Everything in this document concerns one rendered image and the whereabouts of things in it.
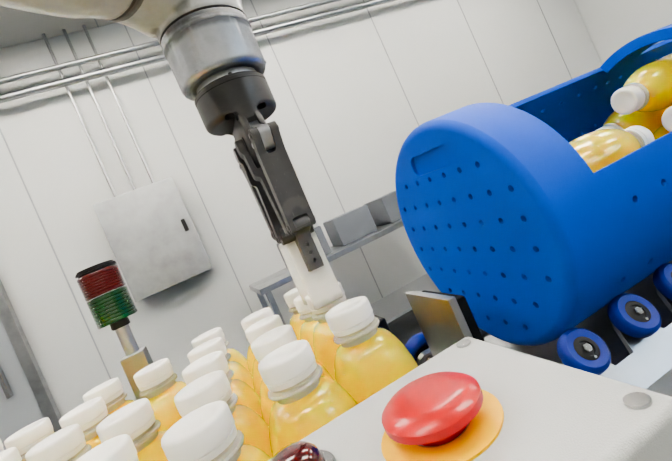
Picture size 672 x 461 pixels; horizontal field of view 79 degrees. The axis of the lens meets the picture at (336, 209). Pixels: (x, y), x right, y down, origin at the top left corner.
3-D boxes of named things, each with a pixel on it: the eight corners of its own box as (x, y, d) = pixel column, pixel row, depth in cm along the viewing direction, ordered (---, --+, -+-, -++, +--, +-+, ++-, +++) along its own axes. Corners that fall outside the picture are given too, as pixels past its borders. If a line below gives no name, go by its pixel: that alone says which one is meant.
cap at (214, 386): (235, 386, 33) (226, 366, 33) (233, 405, 29) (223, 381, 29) (188, 411, 32) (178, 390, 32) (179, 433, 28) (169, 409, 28)
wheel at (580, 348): (584, 316, 40) (575, 325, 42) (551, 338, 39) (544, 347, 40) (625, 355, 38) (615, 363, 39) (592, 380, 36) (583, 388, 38)
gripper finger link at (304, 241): (300, 216, 39) (307, 212, 36) (321, 265, 39) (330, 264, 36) (286, 223, 39) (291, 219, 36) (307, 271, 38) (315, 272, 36)
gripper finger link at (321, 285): (312, 230, 40) (314, 229, 39) (341, 295, 40) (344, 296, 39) (284, 243, 39) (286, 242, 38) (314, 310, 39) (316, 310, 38)
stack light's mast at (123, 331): (148, 347, 67) (109, 258, 67) (109, 366, 65) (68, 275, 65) (154, 340, 73) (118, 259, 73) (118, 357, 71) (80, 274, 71)
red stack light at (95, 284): (121, 285, 67) (112, 264, 67) (80, 303, 65) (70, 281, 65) (129, 283, 73) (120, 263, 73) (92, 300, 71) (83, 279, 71)
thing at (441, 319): (515, 400, 42) (466, 289, 42) (497, 412, 41) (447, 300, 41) (459, 374, 52) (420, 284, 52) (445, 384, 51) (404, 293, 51)
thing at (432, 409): (514, 416, 13) (499, 383, 13) (423, 483, 12) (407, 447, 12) (452, 384, 16) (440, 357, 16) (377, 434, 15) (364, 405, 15)
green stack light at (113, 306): (134, 313, 67) (122, 286, 67) (93, 332, 65) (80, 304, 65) (141, 309, 73) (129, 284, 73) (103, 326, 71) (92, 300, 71)
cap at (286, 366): (294, 365, 32) (284, 343, 32) (329, 361, 29) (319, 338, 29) (257, 396, 29) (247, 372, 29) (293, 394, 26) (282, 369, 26)
